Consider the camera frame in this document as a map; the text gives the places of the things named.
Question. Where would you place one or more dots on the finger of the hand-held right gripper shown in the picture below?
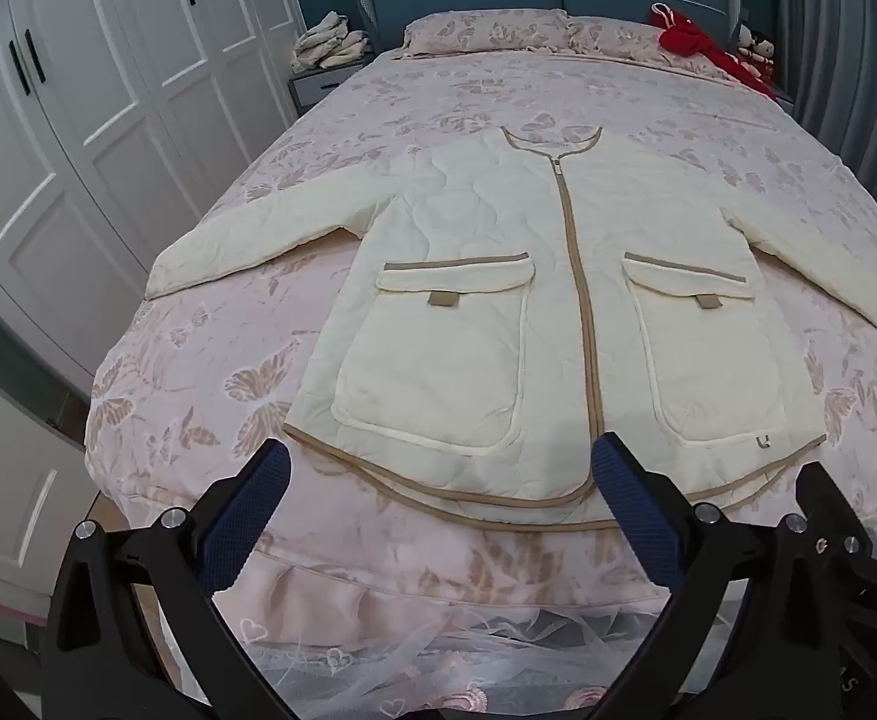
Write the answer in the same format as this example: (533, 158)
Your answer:
(832, 510)

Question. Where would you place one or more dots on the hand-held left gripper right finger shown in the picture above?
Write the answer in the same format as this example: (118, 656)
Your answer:
(637, 517)

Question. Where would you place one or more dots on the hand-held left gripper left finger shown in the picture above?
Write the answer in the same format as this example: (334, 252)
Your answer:
(254, 510)

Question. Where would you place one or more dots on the cream quilted jacket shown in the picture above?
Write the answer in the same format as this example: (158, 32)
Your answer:
(476, 315)

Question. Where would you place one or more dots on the pile of cream clothes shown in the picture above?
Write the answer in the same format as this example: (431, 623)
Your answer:
(329, 43)

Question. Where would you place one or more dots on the white lace bed skirt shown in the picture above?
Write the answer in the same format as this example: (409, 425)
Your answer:
(423, 652)

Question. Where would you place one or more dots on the grey nightstand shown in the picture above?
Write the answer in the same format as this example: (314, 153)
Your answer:
(317, 84)

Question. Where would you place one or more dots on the white wardrobe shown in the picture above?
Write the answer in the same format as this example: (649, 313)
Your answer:
(108, 90)

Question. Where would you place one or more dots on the pink floral bedspread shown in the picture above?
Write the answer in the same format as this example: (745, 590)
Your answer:
(423, 97)

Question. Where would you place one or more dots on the plush dolls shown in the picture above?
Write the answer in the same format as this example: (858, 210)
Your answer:
(757, 49)

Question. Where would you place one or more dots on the red garment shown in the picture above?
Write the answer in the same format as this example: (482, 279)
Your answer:
(701, 45)

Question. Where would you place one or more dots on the pink floral pillow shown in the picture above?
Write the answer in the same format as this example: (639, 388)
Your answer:
(483, 31)
(618, 37)

